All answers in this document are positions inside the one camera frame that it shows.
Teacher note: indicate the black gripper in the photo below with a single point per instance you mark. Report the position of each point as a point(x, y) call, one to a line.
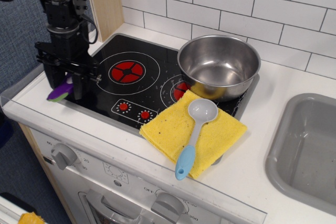
point(68, 53)

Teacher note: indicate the purple toy eggplant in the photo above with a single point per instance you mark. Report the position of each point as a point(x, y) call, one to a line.
point(63, 90)

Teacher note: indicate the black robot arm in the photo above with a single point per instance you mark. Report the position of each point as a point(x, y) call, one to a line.
point(63, 14)

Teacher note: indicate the black toy stove top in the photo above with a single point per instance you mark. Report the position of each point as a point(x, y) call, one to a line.
point(140, 79)

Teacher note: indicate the grey left oven knob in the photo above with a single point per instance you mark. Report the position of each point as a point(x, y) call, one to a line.
point(63, 156)

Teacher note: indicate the grey oven knob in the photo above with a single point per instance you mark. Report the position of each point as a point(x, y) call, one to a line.
point(63, 156)
point(168, 207)

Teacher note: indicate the yellow cloth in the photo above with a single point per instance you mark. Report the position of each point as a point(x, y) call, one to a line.
point(170, 132)

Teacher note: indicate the white toy oven front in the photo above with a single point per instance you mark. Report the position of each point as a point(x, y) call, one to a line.
point(98, 192)

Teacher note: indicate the yellow object bottom left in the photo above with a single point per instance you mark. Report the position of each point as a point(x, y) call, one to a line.
point(30, 218)

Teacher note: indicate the stainless steel pot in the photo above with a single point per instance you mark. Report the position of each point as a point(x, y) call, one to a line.
point(217, 67)

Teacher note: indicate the grey right oven knob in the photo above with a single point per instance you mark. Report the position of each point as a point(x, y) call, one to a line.
point(168, 207)

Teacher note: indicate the grey sink basin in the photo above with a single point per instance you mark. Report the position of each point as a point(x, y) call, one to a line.
point(301, 160)

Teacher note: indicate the wooden post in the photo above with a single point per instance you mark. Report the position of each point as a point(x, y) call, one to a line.
point(108, 17)

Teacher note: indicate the grey spoon blue handle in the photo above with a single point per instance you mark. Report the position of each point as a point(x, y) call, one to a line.
point(201, 111)

